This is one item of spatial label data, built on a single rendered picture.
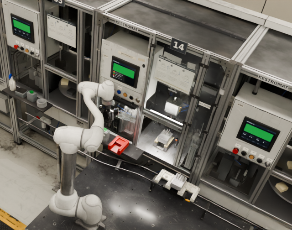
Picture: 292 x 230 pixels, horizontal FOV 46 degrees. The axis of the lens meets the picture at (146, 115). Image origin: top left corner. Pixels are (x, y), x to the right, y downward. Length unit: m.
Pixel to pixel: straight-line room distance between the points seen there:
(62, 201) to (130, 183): 0.73
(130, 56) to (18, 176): 2.08
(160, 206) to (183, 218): 0.21
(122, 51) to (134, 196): 1.24
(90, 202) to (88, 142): 0.54
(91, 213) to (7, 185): 1.57
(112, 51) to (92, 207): 1.20
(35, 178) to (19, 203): 0.35
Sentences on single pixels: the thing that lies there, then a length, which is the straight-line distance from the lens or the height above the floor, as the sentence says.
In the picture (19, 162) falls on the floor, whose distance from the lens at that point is 4.22.
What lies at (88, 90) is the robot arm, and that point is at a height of 1.50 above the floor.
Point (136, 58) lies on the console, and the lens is 2.61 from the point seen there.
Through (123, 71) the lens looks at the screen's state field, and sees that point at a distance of 2.70.
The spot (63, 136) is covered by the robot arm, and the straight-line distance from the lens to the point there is 2.34.
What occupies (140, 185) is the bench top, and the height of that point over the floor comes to 0.68.
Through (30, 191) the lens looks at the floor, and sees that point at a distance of 3.93.
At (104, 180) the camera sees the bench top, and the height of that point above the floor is 0.68.
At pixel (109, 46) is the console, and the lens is 2.71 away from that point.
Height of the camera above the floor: 3.09
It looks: 39 degrees down
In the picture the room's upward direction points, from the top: 10 degrees clockwise
